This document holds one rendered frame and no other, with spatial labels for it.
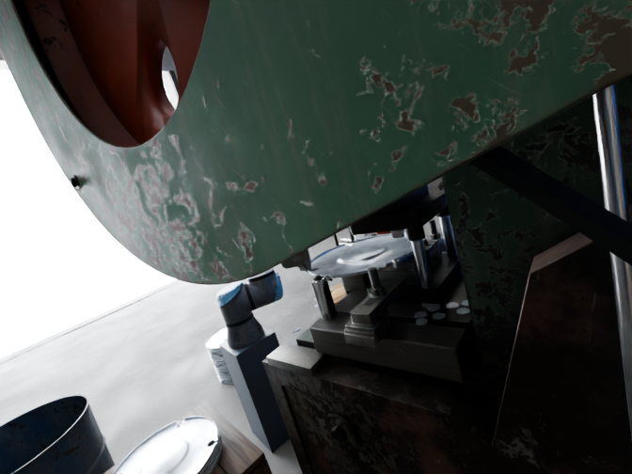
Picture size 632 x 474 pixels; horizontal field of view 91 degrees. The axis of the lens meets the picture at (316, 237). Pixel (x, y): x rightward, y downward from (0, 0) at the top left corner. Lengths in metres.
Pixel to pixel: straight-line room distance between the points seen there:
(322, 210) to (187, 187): 0.16
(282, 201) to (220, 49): 0.11
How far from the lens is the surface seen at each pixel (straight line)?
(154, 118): 0.51
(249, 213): 0.26
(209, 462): 1.03
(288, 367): 0.72
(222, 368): 2.02
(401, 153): 0.17
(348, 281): 0.79
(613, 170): 0.34
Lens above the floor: 1.00
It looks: 10 degrees down
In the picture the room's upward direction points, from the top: 17 degrees counter-clockwise
